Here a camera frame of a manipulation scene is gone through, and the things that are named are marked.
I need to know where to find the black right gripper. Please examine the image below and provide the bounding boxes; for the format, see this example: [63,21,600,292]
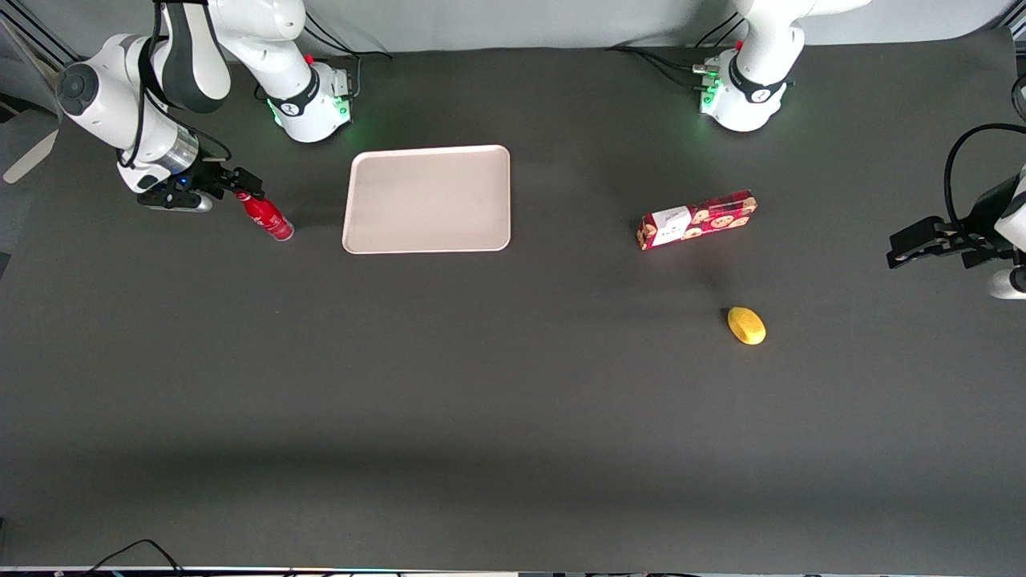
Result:
[136,160,265,213]

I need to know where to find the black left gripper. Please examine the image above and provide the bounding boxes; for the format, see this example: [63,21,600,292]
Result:
[887,176,1024,270]

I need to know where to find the red coke bottle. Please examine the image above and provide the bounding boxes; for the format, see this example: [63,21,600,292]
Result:
[235,191,295,242]

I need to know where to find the beige plastic tray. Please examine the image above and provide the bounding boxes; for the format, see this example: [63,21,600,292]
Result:
[342,145,511,255]

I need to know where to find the yellow lemon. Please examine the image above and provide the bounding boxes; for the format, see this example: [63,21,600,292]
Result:
[727,306,767,346]

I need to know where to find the red cookie box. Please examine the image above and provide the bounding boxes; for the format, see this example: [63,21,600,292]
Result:
[637,190,758,252]

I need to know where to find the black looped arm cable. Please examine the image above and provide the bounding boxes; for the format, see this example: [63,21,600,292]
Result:
[943,123,1026,231]

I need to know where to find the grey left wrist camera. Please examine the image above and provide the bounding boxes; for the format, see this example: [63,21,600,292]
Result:
[988,267,1026,301]

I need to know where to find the black right arm base cables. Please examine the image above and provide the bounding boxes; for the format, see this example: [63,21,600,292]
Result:
[303,12,394,101]

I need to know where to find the black arm base cables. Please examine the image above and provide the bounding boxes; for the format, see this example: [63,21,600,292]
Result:
[607,10,750,91]
[303,12,394,101]

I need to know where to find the grey metal frame rail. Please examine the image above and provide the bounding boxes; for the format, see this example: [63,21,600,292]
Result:
[0,0,81,71]

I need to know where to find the black left arm base cables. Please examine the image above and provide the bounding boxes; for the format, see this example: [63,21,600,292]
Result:
[607,10,750,91]

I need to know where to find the black cable at table edge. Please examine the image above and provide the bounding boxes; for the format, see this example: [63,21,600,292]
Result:
[84,539,187,576]

